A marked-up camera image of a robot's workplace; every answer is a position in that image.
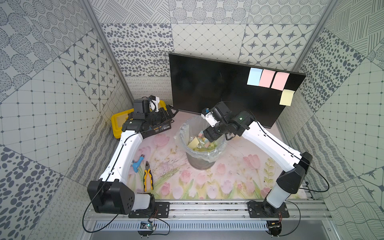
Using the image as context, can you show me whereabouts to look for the light blue sticky note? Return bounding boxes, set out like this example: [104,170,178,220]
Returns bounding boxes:
[247,68,263,86]

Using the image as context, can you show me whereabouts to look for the pink sticky note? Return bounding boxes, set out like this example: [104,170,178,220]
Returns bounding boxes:
[259,69,276,88]
[271,72,290,91]

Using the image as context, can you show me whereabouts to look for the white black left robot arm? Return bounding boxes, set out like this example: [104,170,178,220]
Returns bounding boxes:
[87,96,179,216]

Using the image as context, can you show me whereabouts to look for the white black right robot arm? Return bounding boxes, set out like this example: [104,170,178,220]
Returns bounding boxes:
[201,102,313,213]

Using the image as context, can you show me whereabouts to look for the black computer monitor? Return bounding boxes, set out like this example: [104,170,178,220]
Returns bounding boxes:
[169,53,306,128]

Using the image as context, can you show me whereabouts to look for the yellow sticky note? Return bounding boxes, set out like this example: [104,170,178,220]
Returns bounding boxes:
[280,89,295,107]

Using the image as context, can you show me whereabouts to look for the yellow black toolbox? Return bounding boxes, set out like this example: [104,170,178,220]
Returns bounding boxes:
[111,98,179,139]

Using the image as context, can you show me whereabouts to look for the grey bin with plastic liner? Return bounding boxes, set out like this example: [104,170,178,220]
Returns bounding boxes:
[175,116,227,170]

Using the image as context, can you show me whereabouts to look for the floral pink table mat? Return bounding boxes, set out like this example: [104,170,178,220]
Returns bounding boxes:
[106,104,308,201]

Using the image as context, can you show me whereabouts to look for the yellow black pliers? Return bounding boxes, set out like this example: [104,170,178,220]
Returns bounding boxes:
[143,161,154,192]

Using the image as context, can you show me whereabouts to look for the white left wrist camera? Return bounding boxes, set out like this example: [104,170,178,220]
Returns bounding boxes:
[149,95,160,112]

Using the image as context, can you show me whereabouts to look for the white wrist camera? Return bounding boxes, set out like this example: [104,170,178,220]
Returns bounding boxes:
[201,108,218,128]
[149,95,160,112]

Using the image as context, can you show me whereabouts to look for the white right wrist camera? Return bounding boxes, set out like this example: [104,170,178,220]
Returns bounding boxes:
[201,108,218,128]

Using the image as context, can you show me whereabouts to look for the blue handled tool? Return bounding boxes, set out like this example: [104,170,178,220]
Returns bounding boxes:
[131,155,145,173]

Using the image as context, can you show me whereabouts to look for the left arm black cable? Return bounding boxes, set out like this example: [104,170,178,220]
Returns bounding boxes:
[81,131,142,234]

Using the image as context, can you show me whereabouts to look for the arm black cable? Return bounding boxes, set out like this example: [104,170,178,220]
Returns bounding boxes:
[248,110,331,238]
[81,131,142,234]

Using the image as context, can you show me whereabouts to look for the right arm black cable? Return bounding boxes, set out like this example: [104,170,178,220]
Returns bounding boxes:
[248,110,331,238]

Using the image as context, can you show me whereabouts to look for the aluminium mounting rail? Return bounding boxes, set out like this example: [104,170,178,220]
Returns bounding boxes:
[83,199,334,223]

